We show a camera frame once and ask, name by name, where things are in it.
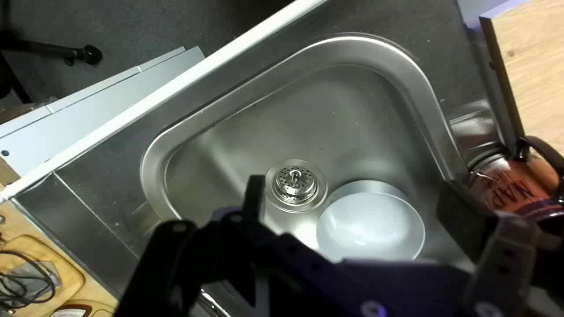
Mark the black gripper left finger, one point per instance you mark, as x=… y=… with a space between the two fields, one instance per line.
x=194 y=265

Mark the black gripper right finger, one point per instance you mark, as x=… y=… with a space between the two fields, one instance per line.
x=508 y=265

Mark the dark red printed cup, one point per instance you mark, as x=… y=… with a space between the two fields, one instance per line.
x=512 y=191

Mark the metal sink drain strainer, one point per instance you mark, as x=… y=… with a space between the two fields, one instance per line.
x=295 y=182

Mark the stainless steel sink basin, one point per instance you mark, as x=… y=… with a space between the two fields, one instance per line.
x=328 y=117

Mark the light wooden board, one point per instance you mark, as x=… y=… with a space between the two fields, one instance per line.
x=71 y=288

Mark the white bowl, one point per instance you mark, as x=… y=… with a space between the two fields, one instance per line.
x=371 y=226

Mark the white flat panel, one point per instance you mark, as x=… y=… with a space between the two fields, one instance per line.
x=89 y=115

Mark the black tripod leg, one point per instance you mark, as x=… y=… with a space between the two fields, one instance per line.
x=71 y=53

